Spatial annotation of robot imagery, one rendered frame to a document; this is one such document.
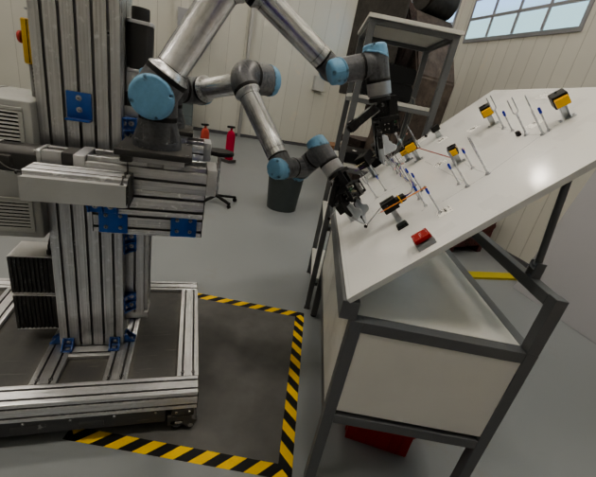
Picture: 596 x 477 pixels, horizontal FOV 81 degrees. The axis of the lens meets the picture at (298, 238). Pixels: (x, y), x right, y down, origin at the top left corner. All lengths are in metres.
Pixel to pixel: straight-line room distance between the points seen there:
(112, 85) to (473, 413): 1.65
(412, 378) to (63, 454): 1.33
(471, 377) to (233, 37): 9.29
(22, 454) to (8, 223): 0.86
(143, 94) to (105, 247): 0.72
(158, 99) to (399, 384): 1.14
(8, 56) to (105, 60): 9.16
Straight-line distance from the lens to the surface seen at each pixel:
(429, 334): 1.20
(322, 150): 1.30
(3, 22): 10.53
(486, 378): 1.37
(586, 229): 4.02
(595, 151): 1.19
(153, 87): 1.06
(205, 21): 1.08
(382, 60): 1.21
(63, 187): 1.17
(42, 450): 1.83
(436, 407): 1.41
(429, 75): 4.82
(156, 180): 1.26
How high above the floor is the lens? 1.41
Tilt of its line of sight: 23 degrees down
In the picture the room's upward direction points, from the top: 11 degrees clockwise
